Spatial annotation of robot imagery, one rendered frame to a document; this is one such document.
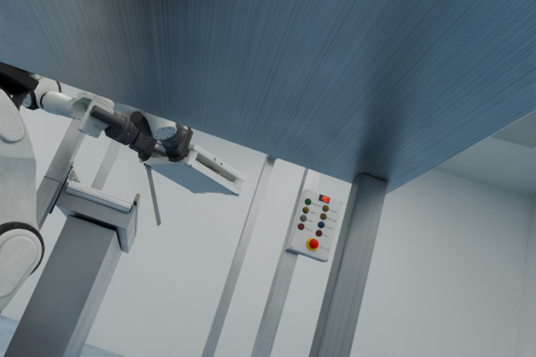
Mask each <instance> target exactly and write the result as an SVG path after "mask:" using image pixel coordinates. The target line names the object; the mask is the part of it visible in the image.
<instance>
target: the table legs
mask: <svg viewBox="0 0 536 357"><path fill-rule="evenodd" d="M387 188H388V183H387V182H385V181H383V180H380V179H378V178H374V177H372V176H369V175H365V174H361V175H359V176H358V177H357V178H355V179H354V180H353V182H352V186H351V189H350V192H349V198H348V201H347V205H346V208H345V214H344V217H343V221H342V224H341V230H340V233H339V237H338V240H337V246H336V249H335V253H334V256H333V262H332V265H331V269H330V272H329V278H328V281H327V285H326V288H325V294H324V297H323V301H322V304H321V310H320V313H319V317H318V320H317V326H316V329H315V332H314V336H313V342H312V345H311V348H310V352H309V357H349V356H350V353H351V349H352V345H353V339H354V335H355V331H356V327H357V321H358V317H359V313H360V310H361V303H362V299H363V295H364V291H365V285H366V281H367V277H368V274H369V267H370V263H371V260H372V253H373V249H374V245H375V241H376V235H377V231H378V227H379V224H380V217H381V213H382V210H383V205H384V199H385V195H386V191H387Z"/></svg>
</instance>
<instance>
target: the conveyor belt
mask: <svg viewBox="0 0 536 357"><path fill-rule="evenodd" d="M66 193H69V194H73V195H76V196H78V197H80V198H84V199H87V200H89V201H92V202H96V203H98V204H101V205H103V206H107V207H110V208H113V209H114V210H119V211H121V212H124V213H126V214H128V213H129V211H130V208H131V206H132V205H133V202H130V201H128V200H125V199H122V198H118V197H116V196H114V195H111V194H107V193H105V192H103V191H100V190H96V189H93V188H91V187H89V186H85V185H82V184H80V183H77V182H74V181H70V182H69V185H68V186H67V189H66Z"/></svg>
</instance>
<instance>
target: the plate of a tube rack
mask: <svg viewBox="0 0 536 357"><path fill-rule="evenodd" d="M156 147H157V148H158V149H160V150H161V151H163V152H165V151H166V149H165V148H164V147H163V146H156ZM190 150H194V151H197V152H198V154H197V157H196V159H195V160H196V161H197V162H199V163H201V164H203V165H204V166H205V167H207V168H209V169H210V170H212V171H214V172H215V173H216V174H218V175H220V176H222V177H223V178H225V179H226V180H228V181H229V182H234V181H235V179H240V180H242V181H243V182H245V180H246V176H244V175H242V174H240V173H239V172H237V171H236V170H235V169H233V168H232V167H230V166H228V165H227V164H225V163H224V162H223V161H221V160H220V159H218V158H216V157H215V156H213V155H212V154H210V153H209V152H207V151H205V150H204V149H202V148H201V147H200V146H198V145H197V144H189V146H188V148H187V154H188V153H189V151H190ZM215 158H216V160H215V161H214V159H215Z"/></svg>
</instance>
